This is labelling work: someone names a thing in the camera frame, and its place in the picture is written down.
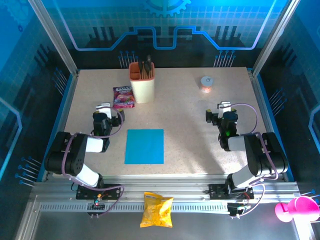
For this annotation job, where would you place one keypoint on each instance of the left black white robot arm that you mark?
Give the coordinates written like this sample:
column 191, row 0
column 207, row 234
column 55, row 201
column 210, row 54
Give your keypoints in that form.
column 75, row 155

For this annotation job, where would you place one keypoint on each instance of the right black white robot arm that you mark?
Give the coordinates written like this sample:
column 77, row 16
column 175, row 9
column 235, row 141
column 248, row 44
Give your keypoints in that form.
column 260, row 155

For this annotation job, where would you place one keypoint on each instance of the magenta candy bag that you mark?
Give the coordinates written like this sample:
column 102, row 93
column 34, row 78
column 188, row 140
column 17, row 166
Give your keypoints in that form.
column 123, row 97

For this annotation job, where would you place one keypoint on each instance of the small can orange label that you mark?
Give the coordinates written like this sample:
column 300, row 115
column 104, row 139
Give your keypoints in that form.
column 206, row 84

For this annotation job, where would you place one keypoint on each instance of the beige utensil holder orange rim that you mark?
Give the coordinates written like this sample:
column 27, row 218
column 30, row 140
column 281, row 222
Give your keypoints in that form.
column 142, row 87

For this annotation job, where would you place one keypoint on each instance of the left small circuit board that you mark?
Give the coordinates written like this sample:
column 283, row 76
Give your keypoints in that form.
column 96, row 205

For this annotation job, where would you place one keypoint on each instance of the small circuit board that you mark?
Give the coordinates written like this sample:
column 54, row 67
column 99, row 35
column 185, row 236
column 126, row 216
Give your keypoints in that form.
column 236, row 208
column 96, row 205

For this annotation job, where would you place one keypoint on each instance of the right small circuit board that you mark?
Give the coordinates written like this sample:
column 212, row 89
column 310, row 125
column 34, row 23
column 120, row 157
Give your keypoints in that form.
column 236, row 208

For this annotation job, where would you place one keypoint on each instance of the yellow chips bag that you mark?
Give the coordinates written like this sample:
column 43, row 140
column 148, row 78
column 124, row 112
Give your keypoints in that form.
column 157, row 211

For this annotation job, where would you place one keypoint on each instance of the pink plastic cup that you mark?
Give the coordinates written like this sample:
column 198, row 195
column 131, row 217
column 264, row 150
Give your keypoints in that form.
column 300, row 208

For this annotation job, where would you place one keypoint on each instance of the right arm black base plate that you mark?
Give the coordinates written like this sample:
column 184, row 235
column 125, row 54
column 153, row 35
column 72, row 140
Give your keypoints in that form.
column 217, row 192

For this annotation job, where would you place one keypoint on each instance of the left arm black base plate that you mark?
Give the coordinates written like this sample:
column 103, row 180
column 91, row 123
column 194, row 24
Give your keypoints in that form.
column 112, row 192

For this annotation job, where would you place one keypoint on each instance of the right aluminium corner post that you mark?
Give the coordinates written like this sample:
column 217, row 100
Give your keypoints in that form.
column 275, row 37

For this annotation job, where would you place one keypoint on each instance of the aluminium corner post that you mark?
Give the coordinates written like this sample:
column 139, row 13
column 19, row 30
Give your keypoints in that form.
column 275, row 37
column 53, row 37

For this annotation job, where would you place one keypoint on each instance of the aluminium front frame rail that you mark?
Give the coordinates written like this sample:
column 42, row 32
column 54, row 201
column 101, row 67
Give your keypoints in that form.
column 162, row 183

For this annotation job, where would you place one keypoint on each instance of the left aluminium corner post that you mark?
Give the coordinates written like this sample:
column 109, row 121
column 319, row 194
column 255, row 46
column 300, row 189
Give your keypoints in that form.
column 53, row 37

